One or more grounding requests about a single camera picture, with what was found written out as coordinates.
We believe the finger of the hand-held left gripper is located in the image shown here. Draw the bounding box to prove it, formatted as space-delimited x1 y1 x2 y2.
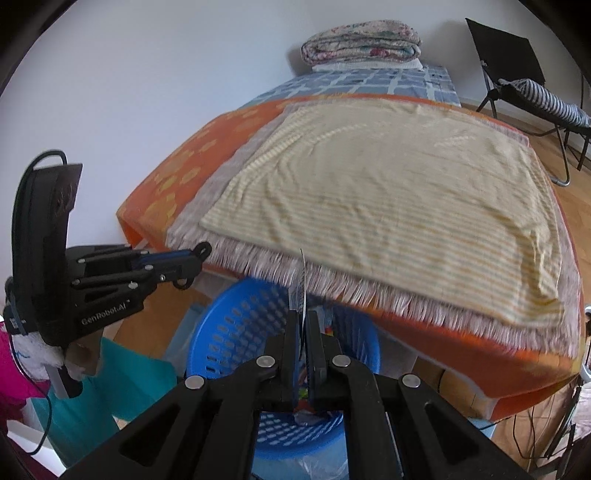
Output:
78 241 213 271
71 263 202 291

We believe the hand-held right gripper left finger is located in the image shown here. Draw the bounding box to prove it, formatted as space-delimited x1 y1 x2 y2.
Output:
60 310 301 480

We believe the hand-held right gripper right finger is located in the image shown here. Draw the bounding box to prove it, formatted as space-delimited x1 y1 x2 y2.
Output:
305 310 532 480

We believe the blue snack packet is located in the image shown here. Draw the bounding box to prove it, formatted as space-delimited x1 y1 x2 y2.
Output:
287 248 309 365

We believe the blue plastic basket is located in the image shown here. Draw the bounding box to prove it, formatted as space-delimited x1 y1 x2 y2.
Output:
185 277 382 462

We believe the person's left hand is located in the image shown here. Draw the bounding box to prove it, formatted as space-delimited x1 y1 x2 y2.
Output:
65 339 103 379

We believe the orange patterned blanket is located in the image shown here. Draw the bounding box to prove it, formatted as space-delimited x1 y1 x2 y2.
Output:
115 95 583 421

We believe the teal cloth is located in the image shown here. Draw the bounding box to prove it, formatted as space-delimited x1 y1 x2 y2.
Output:
30 337 178 467

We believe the clear plastic bag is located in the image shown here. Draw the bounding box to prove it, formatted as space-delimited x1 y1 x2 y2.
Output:
295 455 349 480

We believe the yellow striped towel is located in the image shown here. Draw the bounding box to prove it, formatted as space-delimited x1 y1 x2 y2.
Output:
198 99 561 326

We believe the blue checkered bed sheet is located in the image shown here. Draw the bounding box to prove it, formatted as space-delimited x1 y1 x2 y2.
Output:
252 65 462 109

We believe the folded floral quilt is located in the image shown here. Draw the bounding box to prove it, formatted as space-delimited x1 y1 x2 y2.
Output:
300 19 423 65

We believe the striped cushion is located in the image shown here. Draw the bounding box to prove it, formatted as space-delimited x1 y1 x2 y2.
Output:
499 78 591 127

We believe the black folding chair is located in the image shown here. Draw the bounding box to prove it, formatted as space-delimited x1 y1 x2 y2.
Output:
465 17 591 188

